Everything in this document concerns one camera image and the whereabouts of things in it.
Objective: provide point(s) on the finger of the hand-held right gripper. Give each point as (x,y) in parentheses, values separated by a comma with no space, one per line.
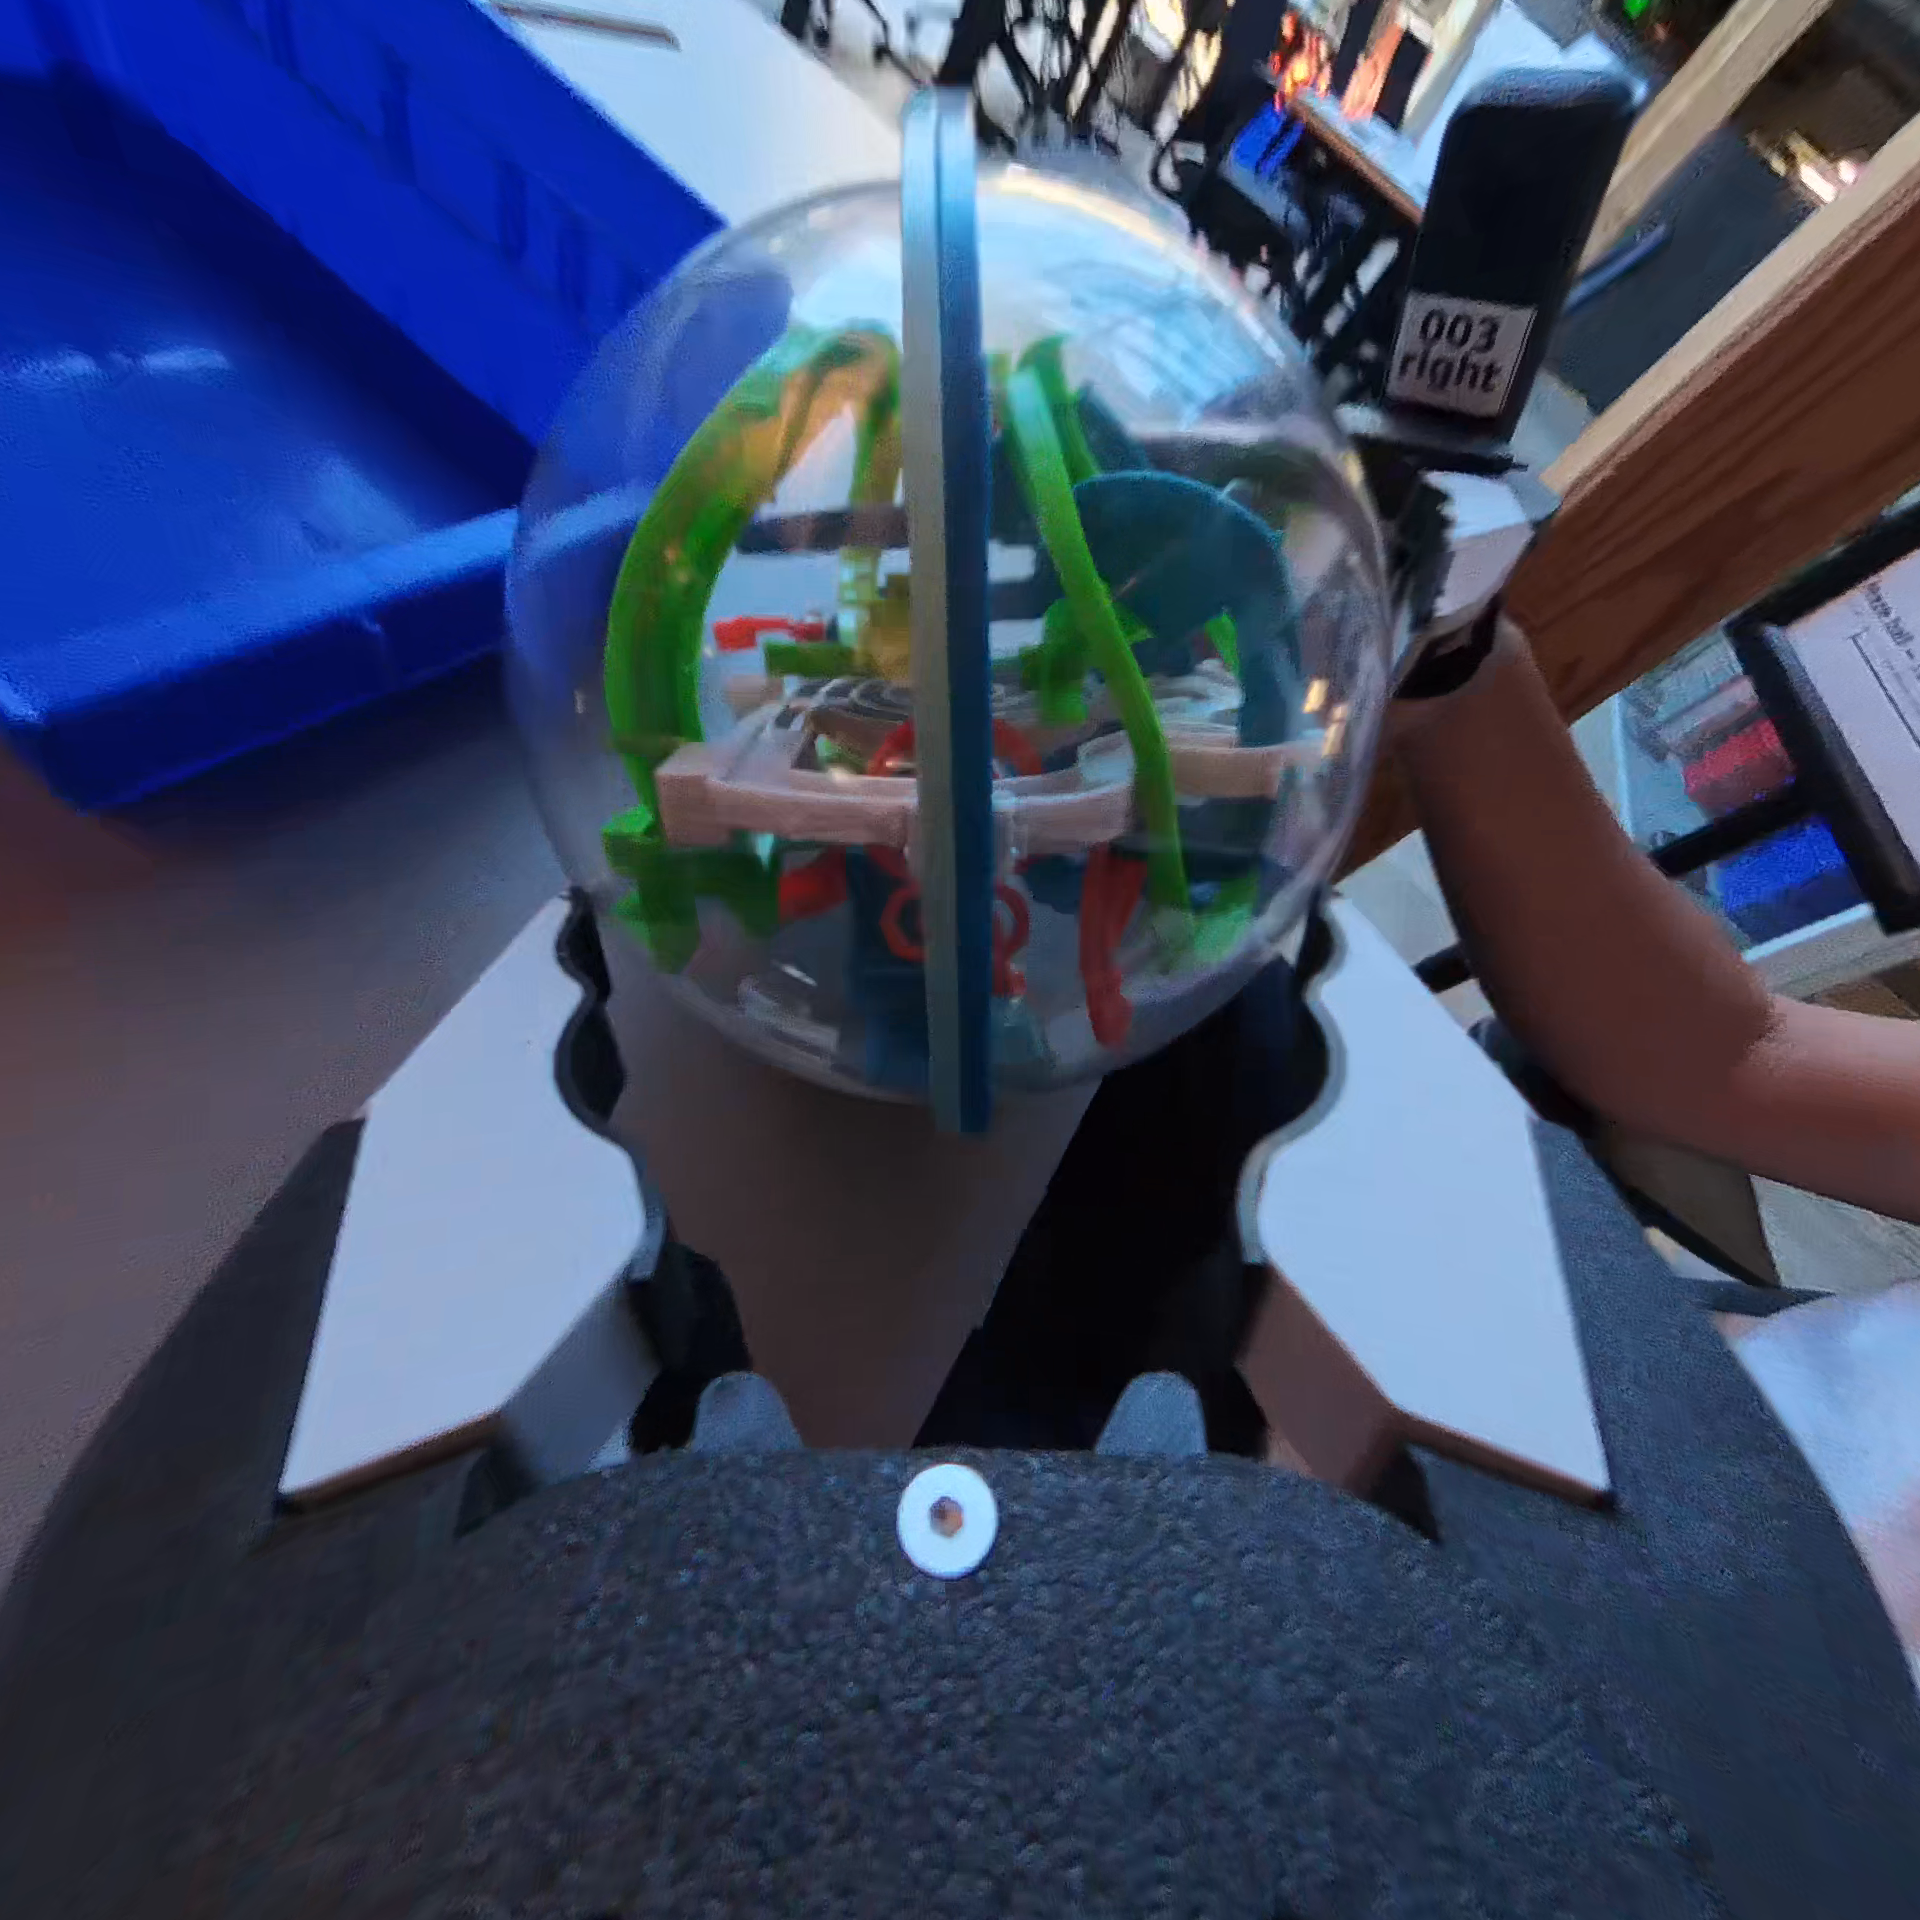
(1464,548)

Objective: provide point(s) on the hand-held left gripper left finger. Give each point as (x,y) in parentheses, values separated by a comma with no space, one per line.
(464,1277)

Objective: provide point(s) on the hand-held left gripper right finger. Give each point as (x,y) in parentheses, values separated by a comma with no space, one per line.
(1424,1277)

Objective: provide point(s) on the clear plastic maze ball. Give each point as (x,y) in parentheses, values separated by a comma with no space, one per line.
(781,630)

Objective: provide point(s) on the person's right forearm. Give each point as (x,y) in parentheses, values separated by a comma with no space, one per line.
(1635,961)

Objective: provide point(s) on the wooden table leg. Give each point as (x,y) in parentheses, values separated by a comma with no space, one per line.
(1694,495)

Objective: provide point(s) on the person's white shirt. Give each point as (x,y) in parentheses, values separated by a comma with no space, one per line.
(1839,1425)

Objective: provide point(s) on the blue plastic bin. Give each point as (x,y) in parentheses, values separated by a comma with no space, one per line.
(254,452)

